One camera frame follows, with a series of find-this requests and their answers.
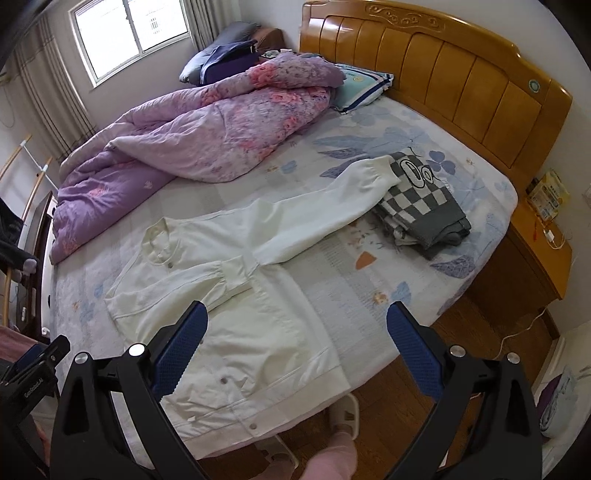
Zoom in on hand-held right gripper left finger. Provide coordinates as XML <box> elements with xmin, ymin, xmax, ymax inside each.
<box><xmin>48</xmin><ymin>301</ymin><xmax>208</xmax><ymax>480</ymax></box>

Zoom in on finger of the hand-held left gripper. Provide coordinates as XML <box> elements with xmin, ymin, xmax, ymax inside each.
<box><xmin>8</xmin><ymin>335</ymin><xmax>71</xmax><ymax>384</ymax></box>

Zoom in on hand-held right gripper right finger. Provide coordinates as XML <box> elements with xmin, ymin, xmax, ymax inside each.
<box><xmin>386</xmin><ymin>301</ymin><xmax>542</xmax><ymax>480</ymax></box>

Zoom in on white jacket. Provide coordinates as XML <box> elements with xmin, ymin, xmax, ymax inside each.
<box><xmin>104</xmin><ymin>156</ymin><xmax>400</xmax><ymax>444</ymax></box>

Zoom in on grey checkered folded clothes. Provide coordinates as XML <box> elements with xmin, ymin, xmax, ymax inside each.
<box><xmin>373</xmin><ymin>148</ymin><xmax>472</xmax><ymax>260</ymax></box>

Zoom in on wooden clothes rack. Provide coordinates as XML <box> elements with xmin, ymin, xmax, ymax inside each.
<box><xmin>0</xmin><ymin>134</ymin><xmax>56</xmax><ymax>333</ymax></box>

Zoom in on pink striped cloth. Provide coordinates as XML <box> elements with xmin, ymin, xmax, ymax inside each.
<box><xmin>0</xmin><ymin>325</ymin><xmax>43</xmax><ymax>366</ymax></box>

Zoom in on dark wooden cabinet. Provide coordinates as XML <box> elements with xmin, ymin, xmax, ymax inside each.
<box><xmin>18</xmin><ymin>191</ymin><xmax>58</xmax><ymax>342</ymax></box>

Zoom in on bed with floral sheet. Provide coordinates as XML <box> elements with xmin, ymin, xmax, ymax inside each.
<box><xmin>46</xmin><ymin>95</ymin><xmax>518</xmax><ymax>455</ymax></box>

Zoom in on dark hanging garment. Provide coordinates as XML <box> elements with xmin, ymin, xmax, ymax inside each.
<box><xmin>0</xmin><ymin>198</ymin><xmax>38</xmax><ymax>282</ymax></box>

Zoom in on person's pink trouser leg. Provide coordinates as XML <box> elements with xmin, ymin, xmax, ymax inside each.
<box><xmin>300</xmin><ymin>427</ymin><xmax>358</xmax><ymax>480</ymax></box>

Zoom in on purple cloth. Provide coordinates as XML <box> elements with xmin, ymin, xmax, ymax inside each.
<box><xmin>538</xmin><ymin>369</ymin><xmax>578</xmax><ymax>439</ymax></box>

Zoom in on wooden nightstand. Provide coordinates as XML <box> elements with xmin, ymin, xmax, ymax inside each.
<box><xmin>466</xmin><ymin>200</ymin><xmax>573</xmax><ymax>333</ymax></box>

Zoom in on white storage box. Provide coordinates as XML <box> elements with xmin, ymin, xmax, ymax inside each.
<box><xmin>531</xmin><ymin>323</ymin><xmax>591</xmax><ymax>462</ymax></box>

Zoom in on yellow box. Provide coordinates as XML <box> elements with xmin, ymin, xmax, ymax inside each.
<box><xmin>527</xmin><ymin>170</ymin><xmax>570</xmax><ymax>221</ymax></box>

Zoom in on purple floral quilt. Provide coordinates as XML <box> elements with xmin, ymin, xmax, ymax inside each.
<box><xmin>50</xmin><ymin>51</ymin><xmax>346</xmax><ymax>265</ymax></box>

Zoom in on beige curtain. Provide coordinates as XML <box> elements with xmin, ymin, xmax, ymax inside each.
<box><xmin>14</xmin><ymin>14</ymin><xmax>95</xmax><ymax>162</ymax></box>
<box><xmin>182</xmin><ymin>0</ymin><xmax>221</xmax><ymax>51</ymax></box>

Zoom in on blue and white pillow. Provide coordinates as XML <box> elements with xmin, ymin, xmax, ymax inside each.
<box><xmin>330</xmin><ymin>64</ymin><xmax>394</xmax><ymax>114</ymax></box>

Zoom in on wooden headboard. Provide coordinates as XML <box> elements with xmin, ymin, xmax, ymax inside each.
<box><xmin>299</xmin><ymin>0</ymin><xmax>573</xmax><ymax>195</ymax></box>

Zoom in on navy blue pillow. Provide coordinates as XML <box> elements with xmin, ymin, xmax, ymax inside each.
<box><xmin>179</xmin><ymin>41</ymin><xmax>259</xmax><ymax>86</ymax></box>

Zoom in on window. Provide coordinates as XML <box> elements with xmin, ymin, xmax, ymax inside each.
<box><xmin>69</xmin><ymin>0</ymin><xmax>190</xmax><ymax>88</ymax></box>

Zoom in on dark grey pillow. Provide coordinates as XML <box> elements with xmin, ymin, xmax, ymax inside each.
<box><xmin>215</xmin><ymin>22</ymin><xmax>262</xmax><ymax>48</ymax></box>

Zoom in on white charger with cable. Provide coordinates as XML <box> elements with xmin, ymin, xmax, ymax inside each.
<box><xmin>496</xmin><ymin>226</ymin><xmax>568</xmax><ymax>361</ymax></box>

